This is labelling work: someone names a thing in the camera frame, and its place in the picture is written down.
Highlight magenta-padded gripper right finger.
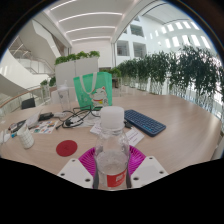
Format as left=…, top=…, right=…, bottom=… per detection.
left=126, top=145, right=169, bottom=190

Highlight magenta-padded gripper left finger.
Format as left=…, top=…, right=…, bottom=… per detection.
left=57, top=146, right=101, bottom=190

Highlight clear red-labelled water bottle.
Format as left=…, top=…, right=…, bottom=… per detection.
left=93, top=105, right=131, bottom=191

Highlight flat round red coaster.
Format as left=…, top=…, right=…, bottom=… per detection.
left=55, top=139, right=79, bottom=158

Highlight dark blue keyboard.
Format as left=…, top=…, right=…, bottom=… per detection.
left=123, top=109, right=167, bottom=138

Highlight colourful sticker sheet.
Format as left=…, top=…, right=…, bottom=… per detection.
left=29, top=119, right=59, bottom=135

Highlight white grid-patterned cup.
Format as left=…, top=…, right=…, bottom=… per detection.
left=16, top=123, right=35, bottom=150

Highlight black power bank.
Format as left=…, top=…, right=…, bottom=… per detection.
left=38, top=111, right=54, bottom=122

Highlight open printed booklet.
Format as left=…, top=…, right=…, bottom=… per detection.
left=24, top=109, right=43, bottom=129

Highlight black notebook with white card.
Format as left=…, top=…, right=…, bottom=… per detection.
left=8, top=119, right=28, bottom=133

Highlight clear white-lidded shaker bottle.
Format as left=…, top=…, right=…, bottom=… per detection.
left=57, top=80, right=72, bottom=113

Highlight black office chair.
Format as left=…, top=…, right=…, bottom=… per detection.
left=20, top=97, right=37, bottom=110

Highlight green cat-print tote bag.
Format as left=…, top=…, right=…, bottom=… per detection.
left=73, top=71, right=114, bottom=111

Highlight wooden planter with plants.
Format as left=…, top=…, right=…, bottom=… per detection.
left=39, top=75, right=57, bottom=101

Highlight long green plant hedge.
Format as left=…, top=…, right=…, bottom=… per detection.
left=99, top=44, right=224, bottom=124

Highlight white cabinet topped with plants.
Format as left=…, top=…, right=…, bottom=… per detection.
left=54, top=50, right=101, bottom=98

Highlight tangled black cables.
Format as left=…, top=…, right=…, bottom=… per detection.
left=54, top=105, right=103, bottom=130

